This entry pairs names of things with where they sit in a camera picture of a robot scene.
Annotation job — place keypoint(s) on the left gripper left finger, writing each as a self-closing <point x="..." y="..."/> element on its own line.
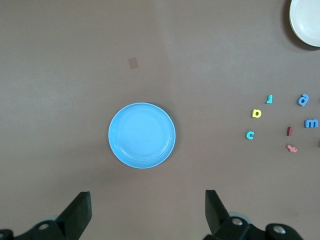
<point x="72" y="220"/>

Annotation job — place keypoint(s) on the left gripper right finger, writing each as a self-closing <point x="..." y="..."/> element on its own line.
<point x="220" y="220"/>

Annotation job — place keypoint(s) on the teal foam letter c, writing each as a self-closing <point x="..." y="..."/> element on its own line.
<point x="247" y="135"/>

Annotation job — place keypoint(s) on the yellow foam letter d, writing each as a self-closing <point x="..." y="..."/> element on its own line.
<point x="253" y="113"/>

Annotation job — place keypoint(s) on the teal foam letter r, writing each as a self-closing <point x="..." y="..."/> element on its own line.
<point x="270" y="98"/>

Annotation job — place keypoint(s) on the pink foam letter t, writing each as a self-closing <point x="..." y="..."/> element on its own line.
<point x="291" y="148"/>

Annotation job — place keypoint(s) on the blue plate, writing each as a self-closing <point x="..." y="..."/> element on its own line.
<point x="142" y="135"/>

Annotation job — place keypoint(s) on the dark red foam letter i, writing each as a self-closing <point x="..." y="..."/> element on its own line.
<point x="289" y="131"/>

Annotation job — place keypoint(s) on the blue foam letter m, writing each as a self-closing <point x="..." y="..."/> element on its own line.
<point x="311" y="123"/>

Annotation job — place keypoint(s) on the blue foam letter a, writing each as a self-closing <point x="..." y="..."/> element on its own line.
<point x="301" y="102"/>

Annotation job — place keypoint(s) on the brown square tape patch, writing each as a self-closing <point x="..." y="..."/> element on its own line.
<point x="133" y="63"/>

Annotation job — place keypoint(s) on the white plate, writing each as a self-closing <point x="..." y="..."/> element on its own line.
<point x="308" y="20"/>

